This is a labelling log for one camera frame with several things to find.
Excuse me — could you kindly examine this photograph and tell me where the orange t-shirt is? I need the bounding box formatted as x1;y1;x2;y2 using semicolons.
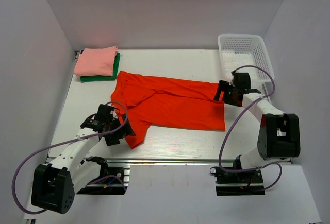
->
111;71;226;149

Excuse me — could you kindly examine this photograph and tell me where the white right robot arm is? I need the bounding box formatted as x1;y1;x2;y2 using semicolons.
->
214;80;301;173

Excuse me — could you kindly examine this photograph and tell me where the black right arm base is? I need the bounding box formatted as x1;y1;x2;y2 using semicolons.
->
209;166;265;196

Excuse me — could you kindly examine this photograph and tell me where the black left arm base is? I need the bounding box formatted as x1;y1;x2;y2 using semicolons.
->
70;157;129;195

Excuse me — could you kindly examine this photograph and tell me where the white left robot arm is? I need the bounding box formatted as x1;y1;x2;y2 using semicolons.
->
31;114;134;214

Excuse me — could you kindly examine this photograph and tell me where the white plastic basket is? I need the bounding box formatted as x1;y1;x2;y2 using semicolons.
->
218;34;274;87

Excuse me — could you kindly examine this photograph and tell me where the folded pink t-shirt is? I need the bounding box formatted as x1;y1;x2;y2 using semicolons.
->
74;46;118;76

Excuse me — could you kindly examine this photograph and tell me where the folded green t-shirt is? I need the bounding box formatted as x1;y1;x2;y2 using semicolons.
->
80;53;121;82

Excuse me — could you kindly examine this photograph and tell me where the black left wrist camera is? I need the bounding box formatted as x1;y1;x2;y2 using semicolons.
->
94;104;115;124

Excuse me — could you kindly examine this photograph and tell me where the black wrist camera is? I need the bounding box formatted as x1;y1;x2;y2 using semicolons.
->
94;104;115;124
232;71;251;90

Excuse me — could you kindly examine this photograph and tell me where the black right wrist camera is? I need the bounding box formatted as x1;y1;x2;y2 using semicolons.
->
232;71;251;90

